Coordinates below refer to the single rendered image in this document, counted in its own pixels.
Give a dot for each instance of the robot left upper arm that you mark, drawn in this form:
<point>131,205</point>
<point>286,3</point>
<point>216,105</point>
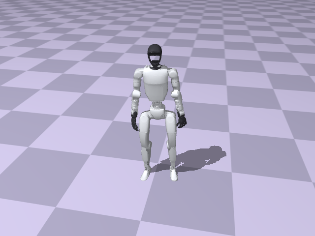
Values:
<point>173,74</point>

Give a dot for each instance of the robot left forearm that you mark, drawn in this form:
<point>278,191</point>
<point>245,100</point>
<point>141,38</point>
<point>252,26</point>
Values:
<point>179,105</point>

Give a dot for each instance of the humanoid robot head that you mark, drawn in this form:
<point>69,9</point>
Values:
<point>154,50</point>

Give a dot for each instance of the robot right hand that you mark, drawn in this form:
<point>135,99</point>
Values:
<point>133,121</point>

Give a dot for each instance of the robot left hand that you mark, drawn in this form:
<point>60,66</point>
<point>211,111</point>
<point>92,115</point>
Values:
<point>182,120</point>

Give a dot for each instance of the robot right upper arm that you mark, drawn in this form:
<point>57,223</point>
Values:
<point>137,82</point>

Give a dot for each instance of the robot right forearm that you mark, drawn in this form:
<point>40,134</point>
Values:
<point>134,105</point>

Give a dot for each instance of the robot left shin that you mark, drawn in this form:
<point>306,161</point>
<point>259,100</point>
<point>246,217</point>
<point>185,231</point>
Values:
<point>172,156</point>

